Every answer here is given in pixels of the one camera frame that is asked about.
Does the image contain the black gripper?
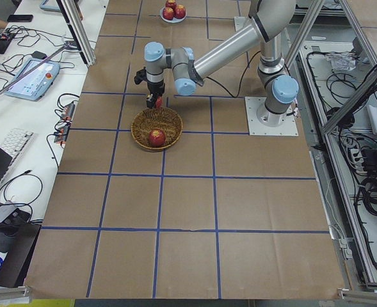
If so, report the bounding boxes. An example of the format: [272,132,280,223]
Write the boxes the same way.
[146,72,165,109]

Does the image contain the red yellow transferred apple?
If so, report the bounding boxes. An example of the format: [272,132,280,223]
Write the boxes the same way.
[154,96,163,109]

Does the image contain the woven wicker basket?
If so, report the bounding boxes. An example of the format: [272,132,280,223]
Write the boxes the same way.
[131,107,183,151]

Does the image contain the red apple in basket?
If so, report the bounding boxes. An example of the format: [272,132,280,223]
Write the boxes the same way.
[148,129,166,148]

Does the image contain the light blue plate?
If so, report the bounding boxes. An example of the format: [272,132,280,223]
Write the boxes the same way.
[159,7,186,24]

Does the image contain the red apple on plate left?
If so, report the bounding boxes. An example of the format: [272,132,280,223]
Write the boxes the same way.
[162,7,174,21]

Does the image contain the red apple on plate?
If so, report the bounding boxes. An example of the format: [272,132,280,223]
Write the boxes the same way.
[174,4,186,20]
[162,7,174,21]
[165,0,177,10]

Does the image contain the red apple on plate front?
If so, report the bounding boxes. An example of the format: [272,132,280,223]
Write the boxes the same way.
[174,4,186,20]

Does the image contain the red apple on plate back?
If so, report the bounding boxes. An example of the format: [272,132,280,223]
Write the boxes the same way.
[165,0,177,10]

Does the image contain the long metal pole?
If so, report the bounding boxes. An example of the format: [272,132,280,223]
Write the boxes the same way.
[0,41,77,95]

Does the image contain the teach pendant blue grey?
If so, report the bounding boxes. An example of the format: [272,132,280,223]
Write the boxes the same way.
[4,61,60,101]

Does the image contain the brown paper table cover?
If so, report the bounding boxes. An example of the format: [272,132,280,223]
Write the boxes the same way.
[26,1,344,299]

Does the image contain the white keyboard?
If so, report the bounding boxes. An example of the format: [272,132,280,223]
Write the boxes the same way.
[0,128,34,166]

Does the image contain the black smartphone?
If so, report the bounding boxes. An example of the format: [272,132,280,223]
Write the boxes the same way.
[7,14,33,22]

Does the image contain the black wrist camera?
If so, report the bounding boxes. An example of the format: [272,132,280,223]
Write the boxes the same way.
[134,67,147,85]

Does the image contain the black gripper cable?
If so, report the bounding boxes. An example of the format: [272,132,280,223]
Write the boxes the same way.
[204,51,262,98]

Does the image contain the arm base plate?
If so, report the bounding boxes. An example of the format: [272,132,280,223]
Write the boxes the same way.
[245,97,299,137]
[234,17,255,33]

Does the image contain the aluminium frame post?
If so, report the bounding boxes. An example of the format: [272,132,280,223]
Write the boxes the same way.
[56,0,96,67]

